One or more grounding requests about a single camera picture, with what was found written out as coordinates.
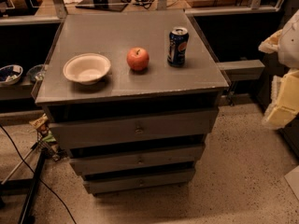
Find grey drawer cabinet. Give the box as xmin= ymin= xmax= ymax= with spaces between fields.
xmin=36 ymin=10 xmax=228 ymax=182

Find snack bag on floor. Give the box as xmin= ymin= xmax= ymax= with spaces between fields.
xmin=29 ymin=114 xmax=56 ymax=143

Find red apple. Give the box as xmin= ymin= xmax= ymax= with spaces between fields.
xmin=126 ymin=47 xmax=150 ymax=71

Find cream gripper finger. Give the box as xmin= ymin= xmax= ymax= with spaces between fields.
xmin=262 ymin=69 xmax=299 ymax=130

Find black floor cable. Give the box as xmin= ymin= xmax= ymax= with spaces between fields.
xmin=0 ymin=124 xmax=78 ymax=224

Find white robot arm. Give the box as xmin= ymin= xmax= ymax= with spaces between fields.
xmin=258 ymin=10 xmax=299 ymax=130

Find black stand leg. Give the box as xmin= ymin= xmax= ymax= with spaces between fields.
xmin=18 ymin=153 xmax=46 ymax=224

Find grey top drawer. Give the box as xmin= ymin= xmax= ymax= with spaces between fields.
xmin=50 ymin=108 xmax=219 ymax=148

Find grey side shelf block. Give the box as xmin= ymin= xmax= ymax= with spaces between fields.
xmin=218 ymin=60 xmax=264 ymax=81

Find black monitor stand base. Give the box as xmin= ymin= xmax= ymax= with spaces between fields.
xmin=76 ymin=0 xmax=127 ymax=12

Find blue pepsi can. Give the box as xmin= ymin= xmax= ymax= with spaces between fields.
xmin=167 ymin=27 xmax=189 ymax=67

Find grey bottom drawer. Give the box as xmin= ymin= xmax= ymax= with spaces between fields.
xmin=83 ymin=168 xmax=195 ymax=194

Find white paper bowl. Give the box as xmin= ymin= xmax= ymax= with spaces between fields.
xmin=63 ymin=53 xmax=111 ymax=85

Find small dark bowl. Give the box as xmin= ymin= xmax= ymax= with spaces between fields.
xmin=26 ymin=64 xmax=47 ymax=82

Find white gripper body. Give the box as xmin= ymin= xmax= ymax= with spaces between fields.
xmin=271 ymin=76 xmax=281 ymax=106

